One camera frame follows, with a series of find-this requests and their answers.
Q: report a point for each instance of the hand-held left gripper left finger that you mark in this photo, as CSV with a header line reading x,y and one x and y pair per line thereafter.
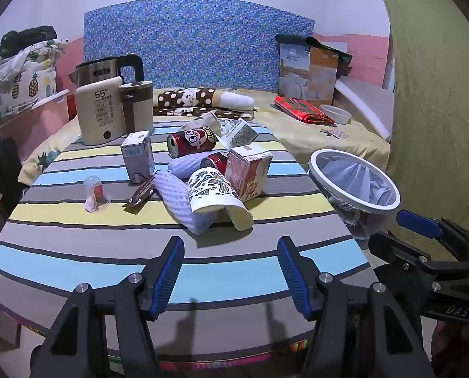
x,y
167,275

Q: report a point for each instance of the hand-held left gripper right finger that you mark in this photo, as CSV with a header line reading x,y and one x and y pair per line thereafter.
x,y
293,275

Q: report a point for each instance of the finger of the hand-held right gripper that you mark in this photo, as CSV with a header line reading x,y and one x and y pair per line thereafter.
x,y
395,254
417,220

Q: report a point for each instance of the white foam fruit net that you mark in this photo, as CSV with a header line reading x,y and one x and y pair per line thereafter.
x,y
185,164
175,201

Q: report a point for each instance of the white trash bin with liner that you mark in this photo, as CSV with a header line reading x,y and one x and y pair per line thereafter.
x,y
352,181

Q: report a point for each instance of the brown snack wrapper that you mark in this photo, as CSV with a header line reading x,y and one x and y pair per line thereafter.
x,y
142,193

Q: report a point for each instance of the green printed paper cup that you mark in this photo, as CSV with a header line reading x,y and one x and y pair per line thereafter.
x,y
210,193

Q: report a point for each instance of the clear jelly cup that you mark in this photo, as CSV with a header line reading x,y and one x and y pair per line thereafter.
x,y
94,195

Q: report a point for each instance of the pink drink carton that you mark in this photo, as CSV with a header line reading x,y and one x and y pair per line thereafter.
x,y
246,173

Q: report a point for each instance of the blue and white drink carton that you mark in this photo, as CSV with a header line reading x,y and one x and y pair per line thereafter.
x,y
138,157

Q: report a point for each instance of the plain red drink can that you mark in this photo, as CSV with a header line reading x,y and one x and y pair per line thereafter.
x,y
214,162

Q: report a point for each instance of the red cartoon drink can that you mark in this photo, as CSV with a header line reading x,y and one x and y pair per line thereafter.
x,y
191,139

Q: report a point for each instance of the torn white printed carton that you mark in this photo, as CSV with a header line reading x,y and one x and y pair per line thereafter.
x,y
240,134

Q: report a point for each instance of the beige paper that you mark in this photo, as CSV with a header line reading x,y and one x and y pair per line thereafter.
x,y
206,120

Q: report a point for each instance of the colourful striped cloth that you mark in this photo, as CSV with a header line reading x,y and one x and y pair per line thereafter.
x,y
289,348

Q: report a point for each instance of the striped tablecloth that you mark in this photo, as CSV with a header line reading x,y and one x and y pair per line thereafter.
x,y
100,224

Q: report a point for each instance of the green curtain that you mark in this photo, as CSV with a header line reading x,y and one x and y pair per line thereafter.
x,y
435,106

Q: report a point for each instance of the white plastic bowl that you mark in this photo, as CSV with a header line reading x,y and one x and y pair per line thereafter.
x,y
336,114

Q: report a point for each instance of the yellow pineapple print bed sheet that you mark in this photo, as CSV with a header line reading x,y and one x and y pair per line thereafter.
x,y
297,138

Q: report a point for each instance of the red plaid cloth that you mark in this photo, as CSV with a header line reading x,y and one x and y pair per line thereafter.
x,y
303,110

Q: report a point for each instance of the brown polka dot blanket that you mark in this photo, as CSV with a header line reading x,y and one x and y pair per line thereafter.
x,y
187,100

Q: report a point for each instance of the cream electric appliance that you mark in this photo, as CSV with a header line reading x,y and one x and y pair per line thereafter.
x,y
100,110

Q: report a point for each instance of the quilt packaging box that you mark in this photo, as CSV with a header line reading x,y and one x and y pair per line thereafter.
x,y
305,75

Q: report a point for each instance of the black backpack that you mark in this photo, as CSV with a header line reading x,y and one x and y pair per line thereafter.
x,y
2,173

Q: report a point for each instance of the stainless steel electric kettle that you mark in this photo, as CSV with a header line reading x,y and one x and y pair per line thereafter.
x,y
100,73

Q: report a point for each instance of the blue floral headboard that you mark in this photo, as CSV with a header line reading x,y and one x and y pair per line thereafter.
x,y
199,43

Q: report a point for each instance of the pineapple print bag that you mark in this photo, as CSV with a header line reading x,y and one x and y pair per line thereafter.
x,y
21,82

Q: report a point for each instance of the black bag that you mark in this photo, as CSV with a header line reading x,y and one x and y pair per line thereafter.
x,y
25,39

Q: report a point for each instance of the white padded bed rail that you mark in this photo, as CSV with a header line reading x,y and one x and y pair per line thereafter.
x,y
360,98

